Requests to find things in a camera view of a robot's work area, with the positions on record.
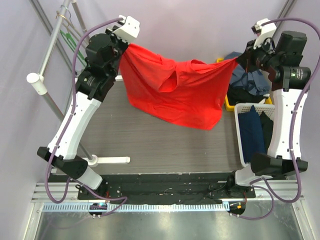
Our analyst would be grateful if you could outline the navy garment in basket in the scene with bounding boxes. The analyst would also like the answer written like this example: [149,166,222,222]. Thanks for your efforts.
[238,105,274,164]

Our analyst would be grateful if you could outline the green clothes hanger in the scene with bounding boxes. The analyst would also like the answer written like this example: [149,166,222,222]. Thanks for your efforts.
[60,30,86,66]

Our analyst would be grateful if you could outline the metal clothes rack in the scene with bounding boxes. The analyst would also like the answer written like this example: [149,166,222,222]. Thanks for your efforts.
[26,0,131,167]

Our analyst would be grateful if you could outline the white slotted cable duct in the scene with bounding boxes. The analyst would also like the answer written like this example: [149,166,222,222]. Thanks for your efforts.
[42,201,230,213]

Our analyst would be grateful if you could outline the blue grey garment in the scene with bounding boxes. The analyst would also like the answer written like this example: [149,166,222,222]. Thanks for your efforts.
[228,64,271,96]

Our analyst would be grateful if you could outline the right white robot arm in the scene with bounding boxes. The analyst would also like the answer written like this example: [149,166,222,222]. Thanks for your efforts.
[225,30,312,198]

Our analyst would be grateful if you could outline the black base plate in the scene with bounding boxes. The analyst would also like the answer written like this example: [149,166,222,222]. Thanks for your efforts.
[47,172,257,204]

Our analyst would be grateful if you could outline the black garment in tray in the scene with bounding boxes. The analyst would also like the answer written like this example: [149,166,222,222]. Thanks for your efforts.
[226,86,269,106]

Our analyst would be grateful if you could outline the red tank top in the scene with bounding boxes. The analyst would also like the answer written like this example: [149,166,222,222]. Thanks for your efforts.
[120,43,238,130]

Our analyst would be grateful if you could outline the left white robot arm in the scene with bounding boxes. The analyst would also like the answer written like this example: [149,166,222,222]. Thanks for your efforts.
[37,27,135,200]

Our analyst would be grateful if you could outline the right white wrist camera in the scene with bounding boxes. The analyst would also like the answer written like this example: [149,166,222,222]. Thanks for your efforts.
[251,18,277,50]

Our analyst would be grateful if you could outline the yellow plastic tray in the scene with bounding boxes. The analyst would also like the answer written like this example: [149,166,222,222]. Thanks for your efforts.
[216,57,273,112]

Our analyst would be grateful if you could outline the grey clothes hanger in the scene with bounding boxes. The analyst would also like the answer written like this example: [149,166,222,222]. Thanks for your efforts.
[57,9,86,43]

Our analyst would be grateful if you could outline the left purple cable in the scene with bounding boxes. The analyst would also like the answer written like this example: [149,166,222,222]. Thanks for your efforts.
[43,16,128,217]

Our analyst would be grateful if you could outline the white plastic laundry basket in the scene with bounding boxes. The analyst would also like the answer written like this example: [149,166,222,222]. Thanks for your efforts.
[234,103,275,167]

